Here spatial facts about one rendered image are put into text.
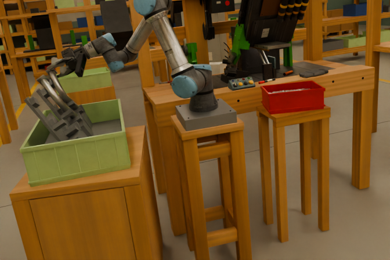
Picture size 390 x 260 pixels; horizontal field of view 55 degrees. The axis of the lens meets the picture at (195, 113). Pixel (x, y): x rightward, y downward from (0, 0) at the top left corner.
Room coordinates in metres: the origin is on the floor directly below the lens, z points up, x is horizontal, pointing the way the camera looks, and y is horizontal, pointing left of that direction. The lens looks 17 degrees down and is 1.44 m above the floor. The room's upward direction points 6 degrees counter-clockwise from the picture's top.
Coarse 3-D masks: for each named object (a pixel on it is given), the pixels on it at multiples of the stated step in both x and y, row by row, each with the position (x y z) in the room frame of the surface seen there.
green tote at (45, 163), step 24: (96, 120) 2.02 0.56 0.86; (120, 120) 2.05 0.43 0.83; (24, 144) 1.44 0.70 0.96; (48, 144) 1.41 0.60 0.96; (72, 144) 1.42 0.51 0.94; (96, 144) 1.44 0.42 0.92; (120, 144) 1.46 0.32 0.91; (48, 168) 1.40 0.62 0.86; (72, 168) 1.42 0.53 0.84; (96, 168) 1.44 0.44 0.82; (120, 168) 1.46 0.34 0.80
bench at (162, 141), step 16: (320, 64) 2.82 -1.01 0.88; (336, 64) 2.76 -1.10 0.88; (144, 96) 2.72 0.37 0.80; (160, 96) 2.34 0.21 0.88; (368, 96) 2.43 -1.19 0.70; (368, 112) 2.43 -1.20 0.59; (160, 128) 2.09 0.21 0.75; (368, 128) 2.43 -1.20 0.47; (160, 144) 2.13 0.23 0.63; (352, 144) 2.50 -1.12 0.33; (368, 144) 2.43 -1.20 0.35; (160, 160) 2.69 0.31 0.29; (176, 160) 2.11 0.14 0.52; (352, 160) 2.49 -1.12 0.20; (368, 160) 2.43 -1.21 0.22; (160, 176) 2.68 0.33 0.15; (176, 176) 2.10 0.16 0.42; (352, 176) 2.49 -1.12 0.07; (368, 176) 2.43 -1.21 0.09; (160, 192) 2.68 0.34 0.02; (176, 192) 2.10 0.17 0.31; (176, 208) 2.10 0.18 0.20; (176, 224) 2.10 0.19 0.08
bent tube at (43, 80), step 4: (44, 76) 1.70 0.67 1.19; (40, 80) 1.70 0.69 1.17; (44, 80) 1.70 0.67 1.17; (48, 80) 1.73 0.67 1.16; (44, 84) 1.68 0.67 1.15; (48, 84) 1.68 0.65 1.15; (48, 88) 1.66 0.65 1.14; (52, 88) 1.67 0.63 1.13; (48, 92) 1.66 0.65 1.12; (52, 92) 1.65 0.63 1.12; (52, 96) 1.65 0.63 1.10; (56, 96) 1.65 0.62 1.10; (56, 100) 1.65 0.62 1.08; (60, 100) 1.66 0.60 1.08; (60, 104) 1.65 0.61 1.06; (64, 104) 1.67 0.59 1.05; (64, 108) 1.67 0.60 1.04; (68, 108) 1.70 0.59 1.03; (72, 116) 1.75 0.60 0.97; (76, 116) 1.78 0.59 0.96
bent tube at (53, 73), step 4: (48, 72) 1.88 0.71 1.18; (52, 72) 1.87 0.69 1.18; (56, 72) 1.91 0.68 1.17; (52, 76) 1.86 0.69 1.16; (56, 76) 1.87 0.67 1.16; (52, 80) 1.84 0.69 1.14; (56, 80) 1.84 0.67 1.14; (56, 84) 1.83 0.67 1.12; (56, 88) 1.82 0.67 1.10; (60, 88) 1.82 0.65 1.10; (60, 92) 1.82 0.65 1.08; (64, 92) 1.83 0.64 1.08; (64, 96) 1.83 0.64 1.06; (68, 96) 1.86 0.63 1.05; (64, 100) 1.84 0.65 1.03; (68, 100) 1.85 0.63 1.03; (76, 104) 1.92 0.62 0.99; (76, 108) 1.93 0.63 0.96
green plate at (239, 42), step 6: (240, 24) 2.49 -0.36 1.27; (240, 30) 2.48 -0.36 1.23; (234, 36) 2.56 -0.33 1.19; (240, 36) 2.46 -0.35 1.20; (234, 42) 2.53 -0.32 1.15; (240, 42) 2.46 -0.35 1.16; (246, 42) 2.48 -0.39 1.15; (234, 48) 2.51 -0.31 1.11; (240, 48) 2.47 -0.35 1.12; (246, 48) 2.48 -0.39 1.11
